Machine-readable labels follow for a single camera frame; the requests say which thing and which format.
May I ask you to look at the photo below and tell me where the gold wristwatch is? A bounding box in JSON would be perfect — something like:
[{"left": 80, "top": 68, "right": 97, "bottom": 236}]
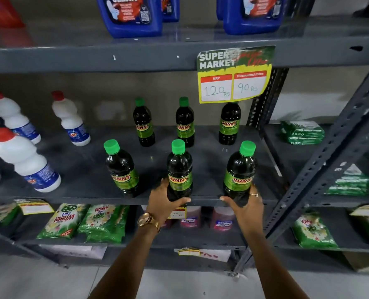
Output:
[{"left": 137, "top": 212, "right": 162, "bottom": 233}]

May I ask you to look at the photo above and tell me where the white yellow shelf label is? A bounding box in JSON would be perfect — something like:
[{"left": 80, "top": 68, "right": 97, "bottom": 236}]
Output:
[{"left": 174, "top": 247, "right": 232, "bottom": 263}]

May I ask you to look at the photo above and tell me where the pink liquid bottle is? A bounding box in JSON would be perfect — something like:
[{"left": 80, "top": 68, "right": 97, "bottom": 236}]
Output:
[
  {"left": 211, "top": 207, "right": 235, "bottom": 232},
  {"left": 180, "top": 206, "right": 202, "bottom": 228}
]

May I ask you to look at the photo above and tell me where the grey slotted metal rack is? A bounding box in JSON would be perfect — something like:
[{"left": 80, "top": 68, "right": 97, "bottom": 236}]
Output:
[{"left": 233, "top": 53, "right": 369, "bottom": 277}]

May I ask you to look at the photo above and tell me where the red container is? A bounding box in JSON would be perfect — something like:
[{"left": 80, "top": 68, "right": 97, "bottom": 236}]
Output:
[{"left": 0, "top": 0, "right": 25, "bottom": 29}]

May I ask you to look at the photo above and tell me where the small yellow price tag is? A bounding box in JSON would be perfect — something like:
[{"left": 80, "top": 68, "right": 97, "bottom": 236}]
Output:
[{"left": 168, "top": 206, "right": 188, "bottom": 220}]

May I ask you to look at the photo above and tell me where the white paper sheet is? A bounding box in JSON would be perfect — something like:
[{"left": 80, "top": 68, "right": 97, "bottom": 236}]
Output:
[{"left": 39, "top": 245, "right": 108, "bottom": 259}]

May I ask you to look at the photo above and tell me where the green yellow price sign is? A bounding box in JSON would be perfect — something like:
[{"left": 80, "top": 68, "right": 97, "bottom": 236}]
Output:
[{"left": 196, "top": 45, "right": 277, "bottom": 104}]

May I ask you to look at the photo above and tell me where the grey metal shelf rack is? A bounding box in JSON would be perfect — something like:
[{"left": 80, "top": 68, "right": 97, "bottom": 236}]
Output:
[{"left": 0, "top": 15, "right": 291, "bottom": 276}]

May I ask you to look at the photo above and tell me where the person's left forearm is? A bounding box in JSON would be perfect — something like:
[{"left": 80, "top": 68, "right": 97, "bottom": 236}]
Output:
[{"left": 88, "top": 225, "right": 161, "bottom": 299}]

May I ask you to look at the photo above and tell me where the person's right hand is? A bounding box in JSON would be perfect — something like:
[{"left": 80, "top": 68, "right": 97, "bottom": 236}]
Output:
[{"left": 219, "top": 184, "right": 264, "bottom": 236}]

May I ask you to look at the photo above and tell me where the green wrapped soap pack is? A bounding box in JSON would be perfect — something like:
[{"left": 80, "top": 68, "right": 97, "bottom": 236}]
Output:
[
  {"left": 324, "top": 164, "right": 369, "bottom": 196},
  {"left": 280, "top": 120, "right": 325, "bottom": 145}
]

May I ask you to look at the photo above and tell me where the person's left hand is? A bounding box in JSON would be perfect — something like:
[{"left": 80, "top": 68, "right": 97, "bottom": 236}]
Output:
[{"left": 146, "top": 178, "right": 192, "bottom": 228}]

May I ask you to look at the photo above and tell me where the person's right forearm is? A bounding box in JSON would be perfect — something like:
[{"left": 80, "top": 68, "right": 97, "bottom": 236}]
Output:
[{"left": 245, "top": 230, "right": 310, "bottom": 299}]

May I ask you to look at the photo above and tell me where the dark cleaner bottle green cap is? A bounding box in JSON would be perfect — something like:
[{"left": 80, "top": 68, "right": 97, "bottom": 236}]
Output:
[
  {"left": 166, "top": 139, "right": 194, "bottom": 202},
  {"left": 223, "top": 141, "right": 257, "bottom": 207}
]

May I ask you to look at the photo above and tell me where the group of dark green-capped bottles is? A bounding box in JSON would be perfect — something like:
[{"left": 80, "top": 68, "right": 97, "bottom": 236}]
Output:
[{"left": 103, "top": 97, "right": 242, "bottom": 198}]

